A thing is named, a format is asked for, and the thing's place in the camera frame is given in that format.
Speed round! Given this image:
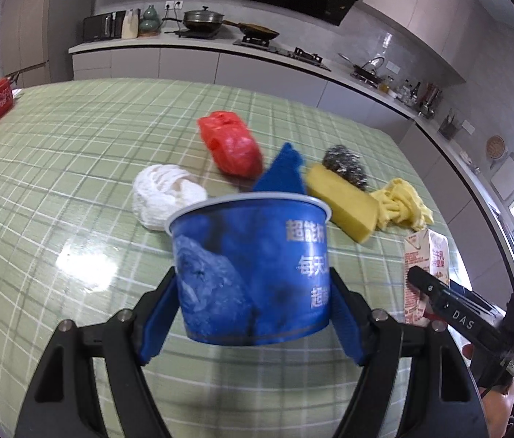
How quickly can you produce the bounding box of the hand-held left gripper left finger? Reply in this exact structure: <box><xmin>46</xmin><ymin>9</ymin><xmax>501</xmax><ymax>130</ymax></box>
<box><xmin>13</xmin><ymin>267</ymin><xmax>180</xmax><ymax>438</ymax></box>

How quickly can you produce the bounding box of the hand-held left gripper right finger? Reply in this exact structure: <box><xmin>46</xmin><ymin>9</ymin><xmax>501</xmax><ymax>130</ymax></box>
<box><xmin>327</xmin><ymin>267</ymin><xmax>490</xmax><ymax>438</ymax></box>

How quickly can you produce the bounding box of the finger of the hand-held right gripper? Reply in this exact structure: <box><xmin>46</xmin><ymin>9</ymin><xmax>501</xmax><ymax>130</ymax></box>
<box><xmin>407</xmin><ymin>265</ymin><xmax>509</xmax><ymax>352</ymax></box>

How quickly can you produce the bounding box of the red white milk carton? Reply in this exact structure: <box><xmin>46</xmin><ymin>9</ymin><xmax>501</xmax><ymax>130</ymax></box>
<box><xmin>404</xmin><ymin>229</ymin><xmax>452</xmax><ymax>327</ymax></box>

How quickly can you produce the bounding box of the dark blue paper cup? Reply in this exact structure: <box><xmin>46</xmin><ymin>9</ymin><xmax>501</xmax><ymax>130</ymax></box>
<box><xmin>165</xmin><ymin>192</ymin><xmax>333</xmax><ymax>346</ymax></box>

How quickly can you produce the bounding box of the steel wool scourer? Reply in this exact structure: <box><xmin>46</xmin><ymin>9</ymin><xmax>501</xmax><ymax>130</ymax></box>
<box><xmin>322</xmin><ymin>145</ymin><xmax>369</xmax><ymax>191</ymax></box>

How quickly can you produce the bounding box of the red plastic bag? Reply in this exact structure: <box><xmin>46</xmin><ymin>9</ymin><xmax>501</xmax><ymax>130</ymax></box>
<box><xmin>197</xmin><ymin>110</ymin><xmax>264</xmax><ymax>178</ymax></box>

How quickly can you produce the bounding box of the person's right hand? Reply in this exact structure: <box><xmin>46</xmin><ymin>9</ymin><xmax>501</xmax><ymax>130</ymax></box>
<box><xmin>462</xmin><ymin>342</ymin><xmax>514</xmax><ymax>438</ymax></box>

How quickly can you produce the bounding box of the white cutting board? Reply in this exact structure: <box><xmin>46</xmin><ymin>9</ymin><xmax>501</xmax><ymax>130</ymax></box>
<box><xmin>490</xmin><ymin>151</ymin><xmax>514</xmax><ymax>201</ymax></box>

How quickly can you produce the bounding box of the round beige colander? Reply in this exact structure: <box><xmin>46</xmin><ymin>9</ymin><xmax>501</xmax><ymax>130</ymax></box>
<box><xmin>486</xmin><ymin>134</ymin><xmax>509</xmax><ymax>160</ymax></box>

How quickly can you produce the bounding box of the yellow sponge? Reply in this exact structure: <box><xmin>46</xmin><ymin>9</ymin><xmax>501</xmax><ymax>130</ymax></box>
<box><xmin>306</xmin><ymin>164</ymin><xmax>381</xmax><ymax>242</ymax></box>

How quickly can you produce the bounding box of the yellow cloth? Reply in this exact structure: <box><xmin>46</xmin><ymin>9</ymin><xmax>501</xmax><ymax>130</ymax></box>
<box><xmin>370</xmin><ymin>179</ymin><xmax>435</xmax><ymax>233</ymax></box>

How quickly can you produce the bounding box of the white crumpled plastic bag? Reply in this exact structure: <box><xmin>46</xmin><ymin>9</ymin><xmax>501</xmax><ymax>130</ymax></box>
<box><xmin>131</xmin><ymin>164</ymin><xmax>207</xmax><ymax>231</ymax></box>

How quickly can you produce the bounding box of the black utensil holder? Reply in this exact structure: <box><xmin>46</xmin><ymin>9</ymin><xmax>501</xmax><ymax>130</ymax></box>
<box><xmin>438</xmin><ymin>109</ymin><xmax>462</xmax><ymax>140</ymax></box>

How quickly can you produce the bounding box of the blue cleaning cloth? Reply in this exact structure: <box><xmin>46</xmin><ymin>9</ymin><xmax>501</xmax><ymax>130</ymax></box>
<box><xmin>252</xmin><ymin>142</ymin><xmax>308</xmax><ymax>197</ymax></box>

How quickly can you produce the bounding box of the green checked tablecloth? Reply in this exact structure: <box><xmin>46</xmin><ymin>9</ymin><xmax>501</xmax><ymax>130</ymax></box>
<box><xmin>0</xmin><ymin>77</ymin><xmax>468</xmax><ymax>438</ymax></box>

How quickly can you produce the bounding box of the kitchen utensil rack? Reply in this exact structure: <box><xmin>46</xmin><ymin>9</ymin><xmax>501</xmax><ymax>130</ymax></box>
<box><xmin>417</xmin><ymin>83</ymin><xmax>444</xmax><ymax>119</ymax></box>

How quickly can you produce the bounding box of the row of condiment bottles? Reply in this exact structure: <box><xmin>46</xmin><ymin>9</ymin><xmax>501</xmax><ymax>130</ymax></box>
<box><xmin>378</xmin><ymin>73</ymin><xmax>424</xmax><ymax>108</ymax></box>

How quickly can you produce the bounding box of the black gas stove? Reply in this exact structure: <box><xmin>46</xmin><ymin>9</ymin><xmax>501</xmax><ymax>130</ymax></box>
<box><xmin>233</xmin><ymin>36</ymin><xmax>331</xmax><ymax>71</ymax></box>

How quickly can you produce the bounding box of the black induction cooker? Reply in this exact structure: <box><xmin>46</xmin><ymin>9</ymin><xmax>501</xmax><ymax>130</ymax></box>
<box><xmin>176</xmin><ymin>27</ymin><xmax>223</xmax><ymax>40</ymax></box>

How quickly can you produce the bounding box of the white jug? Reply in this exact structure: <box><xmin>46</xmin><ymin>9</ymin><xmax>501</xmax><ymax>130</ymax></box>
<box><xmin>121</xmin><ymin>8</ymin><xmax>141</xmax><ymax>39</ymax></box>

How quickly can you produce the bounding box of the brown frying pan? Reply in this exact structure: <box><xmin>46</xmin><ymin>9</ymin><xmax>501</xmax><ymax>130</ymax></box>
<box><xmin>223</xmin><ymin>19</ymin><xmax>280</xmax><ymax>42</ymax></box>

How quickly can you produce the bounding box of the black toaster oven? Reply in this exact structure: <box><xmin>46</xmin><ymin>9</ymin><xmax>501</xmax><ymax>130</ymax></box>
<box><xmin>83</xmin><ymin>11</ymin><xmax>126</xmax><ymax>43</ymax></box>

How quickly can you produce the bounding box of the green ceramic jar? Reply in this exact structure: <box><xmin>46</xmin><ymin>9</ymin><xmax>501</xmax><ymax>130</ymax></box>
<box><xmin>141</xmin><ymin>4</ymin><xmax>161</xmax><ymax>36</ymax></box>

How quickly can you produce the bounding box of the grey pot with lid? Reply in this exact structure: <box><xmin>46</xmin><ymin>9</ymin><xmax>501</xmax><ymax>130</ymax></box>
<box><xmin>162</xmin><ymin>7</ymin><xmax>225</xmax><ymax>36</ymax></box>

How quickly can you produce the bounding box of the tall beige cabinet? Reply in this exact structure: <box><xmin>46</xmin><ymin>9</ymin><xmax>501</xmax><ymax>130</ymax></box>
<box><xmin>0</xmin><ymin>0</ymin><xmax>75</xmax><ymax>87</ymax></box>

